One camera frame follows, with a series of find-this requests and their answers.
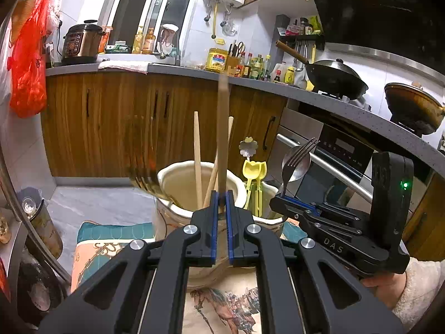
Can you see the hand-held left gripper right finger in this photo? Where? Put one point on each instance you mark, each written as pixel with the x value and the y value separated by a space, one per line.
pixel 231 229

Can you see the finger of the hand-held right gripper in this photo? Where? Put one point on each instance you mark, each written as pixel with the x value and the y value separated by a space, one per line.
pixel 344 215
pixel 290 206

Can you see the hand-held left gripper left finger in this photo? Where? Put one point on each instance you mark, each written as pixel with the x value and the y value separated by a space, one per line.
pixel 214 229

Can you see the white utensil holder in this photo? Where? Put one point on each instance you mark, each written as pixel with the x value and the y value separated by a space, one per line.
pixel 269 201

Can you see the silver spoon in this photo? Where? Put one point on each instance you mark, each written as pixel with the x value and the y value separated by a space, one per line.
pixel 295 170

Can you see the yellow tulip-shaped plastic fork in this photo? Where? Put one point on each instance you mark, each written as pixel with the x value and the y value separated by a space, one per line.
pixel 251 172
pixel 263 172

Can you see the silver fork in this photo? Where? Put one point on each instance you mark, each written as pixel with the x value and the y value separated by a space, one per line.
pixel 302 153

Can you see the cream ceramic utensil holder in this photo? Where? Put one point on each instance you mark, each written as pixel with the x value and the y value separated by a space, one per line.
pixel 180 184

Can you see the gold fork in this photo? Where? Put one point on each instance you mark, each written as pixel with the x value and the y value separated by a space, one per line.
pixel 146 181

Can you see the person's right hand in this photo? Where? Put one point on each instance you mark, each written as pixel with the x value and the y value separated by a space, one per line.
pixel 386 287

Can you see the built-in oven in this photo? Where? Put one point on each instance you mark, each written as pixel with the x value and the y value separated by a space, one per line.
pixel 347 153

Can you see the flower-shaped metal spoon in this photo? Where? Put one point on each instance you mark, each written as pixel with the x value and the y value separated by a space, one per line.
pixel 247 148

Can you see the brown cooking pot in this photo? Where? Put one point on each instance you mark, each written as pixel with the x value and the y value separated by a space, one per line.
pixel 412 108

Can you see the black gas stove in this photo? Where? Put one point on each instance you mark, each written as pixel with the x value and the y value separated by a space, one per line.
pixel 333 94

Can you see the row of condiment bottles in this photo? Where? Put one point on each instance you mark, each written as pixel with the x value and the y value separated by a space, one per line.
pixel 264 69

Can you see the wooden base cabinets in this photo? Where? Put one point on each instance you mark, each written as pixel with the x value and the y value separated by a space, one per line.
pixel 114 125

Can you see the wooden knife block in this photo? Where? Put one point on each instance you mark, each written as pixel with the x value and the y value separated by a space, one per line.
pixel 232 64

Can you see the yellow oil jug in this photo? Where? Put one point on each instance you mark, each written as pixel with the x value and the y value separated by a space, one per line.
pixel 216 61

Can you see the brown printed bin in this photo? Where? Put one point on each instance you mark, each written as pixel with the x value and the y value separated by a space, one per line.
pixel 43 233

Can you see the white kitchen towel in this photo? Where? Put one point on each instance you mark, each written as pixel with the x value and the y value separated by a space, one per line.
pixel 123 66

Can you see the black range hood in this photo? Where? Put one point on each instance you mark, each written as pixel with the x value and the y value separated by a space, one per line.
pixel 382 14

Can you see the white and pink jug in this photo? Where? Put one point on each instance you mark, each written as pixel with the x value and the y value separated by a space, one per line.
pixel 169 38

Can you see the orange oil bottle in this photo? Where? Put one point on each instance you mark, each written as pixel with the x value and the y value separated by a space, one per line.
pixel 149 42

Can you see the yellow oil bottle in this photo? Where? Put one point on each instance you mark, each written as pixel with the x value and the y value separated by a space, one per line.
pixel 138 41

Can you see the green box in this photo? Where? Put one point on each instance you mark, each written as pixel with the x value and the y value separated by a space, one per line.
pixel 118 47

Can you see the electric pressure cooker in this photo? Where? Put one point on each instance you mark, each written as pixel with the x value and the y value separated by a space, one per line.
pixel 80 43

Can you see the kitchen window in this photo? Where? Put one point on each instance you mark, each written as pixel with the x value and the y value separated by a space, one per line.
pixel 146 3

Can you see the red plastic bag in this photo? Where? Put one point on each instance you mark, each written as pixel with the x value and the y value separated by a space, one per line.
pixel 29 73

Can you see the white plastic bag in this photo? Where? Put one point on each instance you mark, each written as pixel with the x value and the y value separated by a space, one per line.
pixel 4 73

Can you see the black wall spice rack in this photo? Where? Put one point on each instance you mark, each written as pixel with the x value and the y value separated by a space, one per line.
pixel 300 36

